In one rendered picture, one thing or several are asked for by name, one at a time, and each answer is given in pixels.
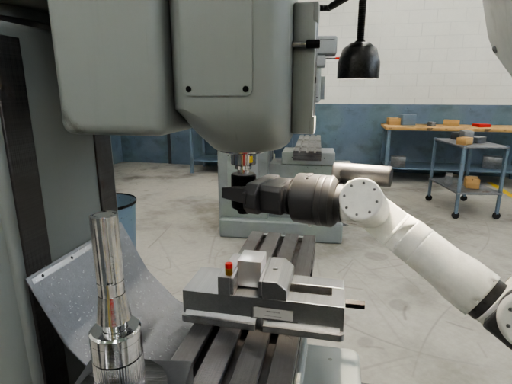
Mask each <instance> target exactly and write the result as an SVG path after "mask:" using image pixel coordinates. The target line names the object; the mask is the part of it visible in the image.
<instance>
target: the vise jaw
mask: <svg viewBox="0 0 512 384"><path fill-rule="evenodd" d="M293 273H294V266H293V264H291V263H290V262H289V261H288V260H287V259H286V258H275V257H269V258H268V260H267V263H266V265H265V267H264V270H263V272H262V274H261V277H260V279H259V281H258V296H262V298H263V299H275V300H283V301H286V300H287V297H288V294H289V291H290V285H291V283H292V279H293Z"/></svg>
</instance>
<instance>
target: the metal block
mask: <svg viewBox="0 0 512 384"><path fill-rule="evenodd" d="M266 256H267V252H266V251H251V250H244V251H243V252H242V254H241V256H240V257H239V259H238V286H249V287H257V288H258V281H259V279H260V277H261V274H262V272H263V270H264V267H265V265H266Z"/></svg>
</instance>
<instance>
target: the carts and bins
mask: <svg viewBox="0 0 512 384"><path fill-rule="evenodd" d="M474 134H475V132H473V131H471V130H460V131H459V132H451V138H437V137H434V146H433V153H432V159H431V167H430V177H429V185H428V192H427V196H426V197H425V199H426V200H431V199H432V196H431V195H430V194H431V188H432V181H433V182H435V183H437V184H439V185H441V186H442V187H445V188H446V189H448V190H450V191H452V192H453V193H455V194H456V202H455V207H454V212H453V213H452V215H451V216H452V217H453V218H454V219H458V218H459V214H458V209H459V198H460V199H461V200H462V201H465V200H467V196H466V195H497V196H498V197H497V202H496V207H495V212H494V213H493V214H492V217H493V218H494V219H499V218H500V217H501V214H500V213H499V209H500V205H501V197H502V195H503V194H502V192H503V187H504V179H505V174H506V169H507V160H508V156H509V151H510V146H503V145H499V144H496V143H492V142H486V139H487V137H485V136H474ZM437 141H439V142H444V143H446V144H450V145H452V146H457V147H460V148H462V157H461V162H460V169H459V177H458V178H453V173H450V172H446V174H445V177H444V178H433V174H434V162H435V155H436V148H437ZM466 149H469V154H468V159H467V165H466V175H465V177H464V178H463V177H462V176H463V171H464V165H465V159H466ZM472 149H505V151H504V160H503V165H502V170H501V179H500V184H499V188H498V191H496V190H494V189H491V188H490V187H487V186H485V185H483V184H480V179H479V178H478V177H476V176H469V169H470V163H471V157H472ZM116 194H117V209H118V218H119V222H121V223H122V224H123V227H124V228H125V230H126V232H127V234H128V236H129V237H130V239H131V241H132V243H133V244H134V246H135V248H136V197H135V196H134V195H132V194H124V193H116ZM460 194H462V196H460Z"/></svg>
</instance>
